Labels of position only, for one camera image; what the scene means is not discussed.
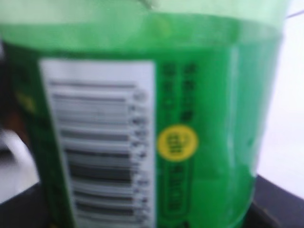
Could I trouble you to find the green soda bottle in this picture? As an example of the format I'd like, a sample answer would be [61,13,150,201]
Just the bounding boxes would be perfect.
[0,0,290,228]

